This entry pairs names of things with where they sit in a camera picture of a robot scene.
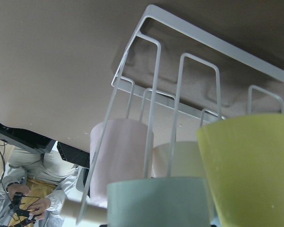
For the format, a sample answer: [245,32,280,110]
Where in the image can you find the cream white cup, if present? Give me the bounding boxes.
[151,141,206,178]

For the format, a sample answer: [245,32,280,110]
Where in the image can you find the yellow cup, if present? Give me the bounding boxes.
[196,113,284,227]

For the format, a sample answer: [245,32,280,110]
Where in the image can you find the white wire cup rack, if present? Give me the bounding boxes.
[75,4,284,225]

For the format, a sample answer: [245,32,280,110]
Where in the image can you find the person in grey jacket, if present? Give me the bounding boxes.
[0,147,79,227]

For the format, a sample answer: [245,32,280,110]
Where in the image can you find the green cup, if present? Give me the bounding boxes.
[107,177,211,227]

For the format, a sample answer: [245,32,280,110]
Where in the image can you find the pink cup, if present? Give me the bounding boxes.
[89,119,148,208]

